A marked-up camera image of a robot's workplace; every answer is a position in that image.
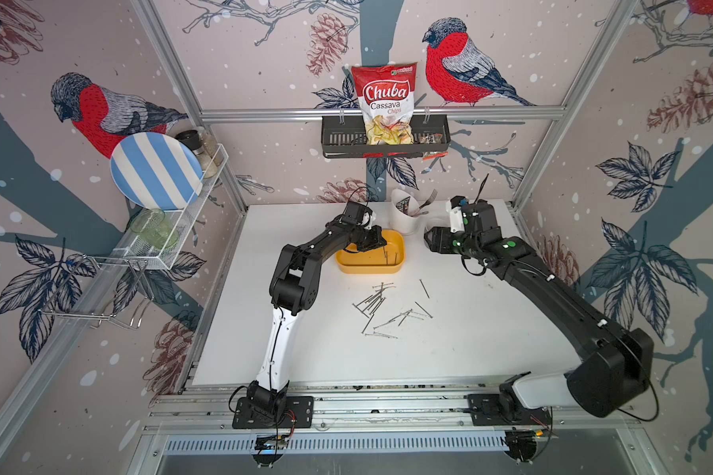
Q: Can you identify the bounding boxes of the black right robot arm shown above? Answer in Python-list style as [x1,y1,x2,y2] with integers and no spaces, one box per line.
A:
[423,196,656,421]

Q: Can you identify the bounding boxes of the blue white striped plate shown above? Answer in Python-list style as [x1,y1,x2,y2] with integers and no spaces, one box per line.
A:
[110,133,204,211]

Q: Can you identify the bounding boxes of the red Chuba chips bag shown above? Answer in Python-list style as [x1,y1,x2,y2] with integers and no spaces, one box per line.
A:
[352,63,417,146]

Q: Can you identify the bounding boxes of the purple mug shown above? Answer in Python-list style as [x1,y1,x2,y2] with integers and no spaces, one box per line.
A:
[423,217,450,234]

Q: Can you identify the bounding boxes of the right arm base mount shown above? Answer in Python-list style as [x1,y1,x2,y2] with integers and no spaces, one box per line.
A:
[467,393,553,428]

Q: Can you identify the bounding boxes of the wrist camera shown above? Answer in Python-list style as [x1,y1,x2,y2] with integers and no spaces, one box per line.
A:
[446,196,467,234]
[360,209,376,230]

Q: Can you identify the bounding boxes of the clear wire dish rack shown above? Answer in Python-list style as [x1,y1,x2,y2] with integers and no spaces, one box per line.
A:
[38,144,229,330]

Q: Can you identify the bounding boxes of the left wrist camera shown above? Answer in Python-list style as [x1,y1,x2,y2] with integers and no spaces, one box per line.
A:
[360,209,376,230]

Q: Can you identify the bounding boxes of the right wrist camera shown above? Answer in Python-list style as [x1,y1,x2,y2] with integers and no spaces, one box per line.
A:
[446,196,467,234]

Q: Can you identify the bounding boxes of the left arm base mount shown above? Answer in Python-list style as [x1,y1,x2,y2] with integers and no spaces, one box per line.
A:
[232,396,314,429]

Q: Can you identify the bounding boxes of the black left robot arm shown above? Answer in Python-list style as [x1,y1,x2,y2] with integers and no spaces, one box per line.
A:
[247,201,386,422]

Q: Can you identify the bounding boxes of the metal fork in cup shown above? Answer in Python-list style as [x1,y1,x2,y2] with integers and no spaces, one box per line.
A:
[417,189,438,215]

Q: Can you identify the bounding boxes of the dark lid spice jar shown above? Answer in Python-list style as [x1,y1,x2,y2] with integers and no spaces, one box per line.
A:
[175,130,212,173]

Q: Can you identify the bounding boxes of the black wall basket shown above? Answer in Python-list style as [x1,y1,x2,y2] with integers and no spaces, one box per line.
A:
[321,115,451,158]

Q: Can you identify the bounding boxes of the green glass bowl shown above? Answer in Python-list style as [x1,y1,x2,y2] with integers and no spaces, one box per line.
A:
[128,209,179,251]

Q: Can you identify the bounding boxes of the steel nail long diagonal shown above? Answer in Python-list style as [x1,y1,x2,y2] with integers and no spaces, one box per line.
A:
[374,309,413,330]

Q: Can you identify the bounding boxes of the white cutlery holder cup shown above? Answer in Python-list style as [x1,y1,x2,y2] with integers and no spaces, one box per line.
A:
[389,189,420,236]

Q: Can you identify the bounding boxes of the yellow plastic storage box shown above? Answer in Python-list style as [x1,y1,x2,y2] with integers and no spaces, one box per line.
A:
[336,230,406,275]

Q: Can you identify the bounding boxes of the steel nail bottom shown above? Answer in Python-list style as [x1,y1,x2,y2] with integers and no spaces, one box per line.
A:
[364,332,398,340]

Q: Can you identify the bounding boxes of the steel nail pile left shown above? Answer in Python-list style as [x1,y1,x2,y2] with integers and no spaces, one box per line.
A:
[353,282,396,334]

